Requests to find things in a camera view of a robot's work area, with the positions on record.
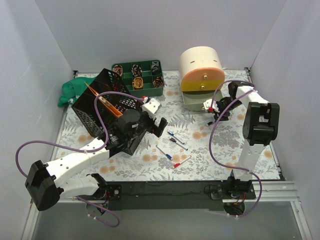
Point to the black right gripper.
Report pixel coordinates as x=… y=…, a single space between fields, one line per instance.
x=220 y=110

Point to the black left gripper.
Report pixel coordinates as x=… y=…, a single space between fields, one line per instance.
x=152 y=124

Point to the small white marker blue cap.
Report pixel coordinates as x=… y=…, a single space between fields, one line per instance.
x=176 y=137

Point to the round cream drawer cabinet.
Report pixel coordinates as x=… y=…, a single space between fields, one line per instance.
x=201 y=73

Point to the orange file folder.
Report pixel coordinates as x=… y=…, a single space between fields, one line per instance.
x=112 y=109

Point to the black mesh file organizer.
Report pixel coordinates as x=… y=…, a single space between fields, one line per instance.
x=110 y=115

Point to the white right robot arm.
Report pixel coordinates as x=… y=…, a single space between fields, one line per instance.
x=260 y=127

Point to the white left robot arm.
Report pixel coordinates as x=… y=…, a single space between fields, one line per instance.
x=49 y=182

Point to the white marker black cap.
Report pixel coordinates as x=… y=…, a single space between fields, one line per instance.
x=178 y=143

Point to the white marker red cap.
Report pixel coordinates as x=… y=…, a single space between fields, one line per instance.
x=183 y=161

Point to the green compartment tray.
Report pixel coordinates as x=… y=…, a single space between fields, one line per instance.
x=142 y=78

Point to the green cloth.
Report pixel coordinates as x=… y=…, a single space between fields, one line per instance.
x=73 y=89

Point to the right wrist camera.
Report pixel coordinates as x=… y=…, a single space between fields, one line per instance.
x=209 y=105

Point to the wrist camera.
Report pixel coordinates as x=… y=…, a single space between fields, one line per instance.
x=151 y=106
x=209 y=105

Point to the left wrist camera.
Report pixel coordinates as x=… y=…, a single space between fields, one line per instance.
x=151 y=106

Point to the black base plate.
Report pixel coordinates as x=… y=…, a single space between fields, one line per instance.
x=165 y=195

